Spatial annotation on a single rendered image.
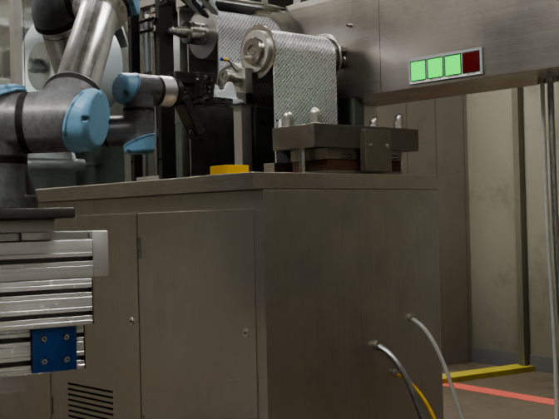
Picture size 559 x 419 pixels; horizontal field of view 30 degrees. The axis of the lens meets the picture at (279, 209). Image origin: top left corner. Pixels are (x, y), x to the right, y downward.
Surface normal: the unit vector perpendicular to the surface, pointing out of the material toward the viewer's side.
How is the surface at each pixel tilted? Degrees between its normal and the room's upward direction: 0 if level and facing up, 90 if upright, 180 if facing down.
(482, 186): 90
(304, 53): 90
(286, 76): 90
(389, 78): 90
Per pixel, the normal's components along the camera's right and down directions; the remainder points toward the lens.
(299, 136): -0.75, 0.01
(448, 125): 0.55, -0.02
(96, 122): 0.98, 0.07
